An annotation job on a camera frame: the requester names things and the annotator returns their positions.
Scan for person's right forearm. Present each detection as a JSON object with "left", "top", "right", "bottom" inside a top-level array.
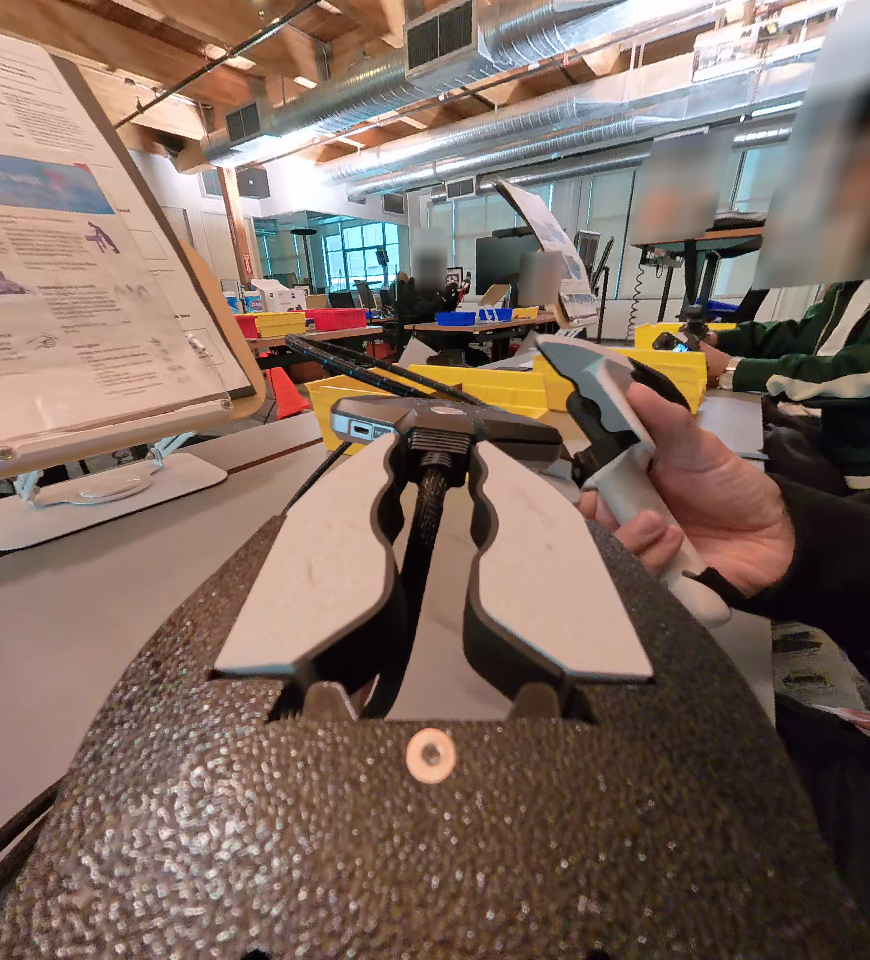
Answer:
[{"left": 738, "top": 474, "right": 870, "bottom": 710}]

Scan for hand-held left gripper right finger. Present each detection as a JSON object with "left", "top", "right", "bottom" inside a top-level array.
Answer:
[{"left": 463, "top": 441, "right": 657, "bottom": 702}]

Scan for wooden post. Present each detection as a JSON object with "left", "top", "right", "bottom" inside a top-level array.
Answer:
[{"left": 217, "top": 165, "right": 256, "bottom": 301}]

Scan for orange traffic cone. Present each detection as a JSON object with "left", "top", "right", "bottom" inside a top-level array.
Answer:
[{"left": 266, "top": 366, "right": 313, "bottom": 421}]

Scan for black monitor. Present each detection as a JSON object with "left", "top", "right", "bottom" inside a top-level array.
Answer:
[{"left": 476, "top": 234, "right": 541, "bottom": 297}]

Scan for silver air duct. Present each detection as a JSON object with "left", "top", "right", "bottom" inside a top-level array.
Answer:
[
  {"left": 202, "top": 0, "right": 631, "bottom": 168},
  {"left": 322, "top": 71, "right": 811, "bottom": 200}
]

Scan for raised standing desk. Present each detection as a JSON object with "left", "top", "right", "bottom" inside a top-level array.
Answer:
[{"left": 630, "top": 225, "right": 766, "bottom": 324}]

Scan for thick black braided cable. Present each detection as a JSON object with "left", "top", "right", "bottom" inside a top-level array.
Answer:
[{"left": 360, "top": 450, "right": 452, "bottom": 721}]

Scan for grey multiport hub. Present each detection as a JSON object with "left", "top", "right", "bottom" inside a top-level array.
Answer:
[{"left": 328, "top": 396, "right": 565, "bottom": 470}]

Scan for grey vent box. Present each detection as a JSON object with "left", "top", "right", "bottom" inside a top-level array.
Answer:
[{"left": 405, "top": 0, "right": 478, "bottom": 78}]

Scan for white cardboard box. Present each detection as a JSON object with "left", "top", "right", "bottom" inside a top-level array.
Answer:
[{"left": 251, "top": 279, "right": 308, "bottom": 312}]

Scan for instruction sheet on wooden stand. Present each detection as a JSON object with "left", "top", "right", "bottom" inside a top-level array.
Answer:
[{"left": 0, "top": 18, "right": 267, "bottom": 554}]

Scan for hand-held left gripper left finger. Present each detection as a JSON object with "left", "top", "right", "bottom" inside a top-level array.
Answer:
[{"left": 212, "top": 433, "right": 409, "bottom": 706}]

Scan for wooden document stand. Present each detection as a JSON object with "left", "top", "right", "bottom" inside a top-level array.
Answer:
[{"left": 495, "top": 178, "right": 601, "bottom": 331}]

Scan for printed plastic packet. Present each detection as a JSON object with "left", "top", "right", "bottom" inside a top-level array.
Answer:
[{"left": 771, "top": 621, "right": 870, "bottom": 744}]

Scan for person's dark trousers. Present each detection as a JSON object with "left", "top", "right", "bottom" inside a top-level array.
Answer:
[{"left": 776, "top": 697, "right": 870, "bottom": 960}]

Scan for person's right hand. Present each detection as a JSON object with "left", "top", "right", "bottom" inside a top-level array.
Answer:
[{"left": 577, "top": 382, "right": 797, "bottom": 599}]

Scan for printed instruction sheet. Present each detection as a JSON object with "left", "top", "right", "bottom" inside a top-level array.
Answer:
[{"left": 0, "top": 18, "right": 256, "bottom": 460}]

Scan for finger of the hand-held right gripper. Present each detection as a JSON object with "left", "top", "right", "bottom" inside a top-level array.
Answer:
[{"left": 534, "top": 333, "right": 658, "bottom": 489}]

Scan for thin black cable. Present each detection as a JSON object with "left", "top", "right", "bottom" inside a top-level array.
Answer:
[{"left": 0, "top": 441, "right": 352, "bottom": 897}]

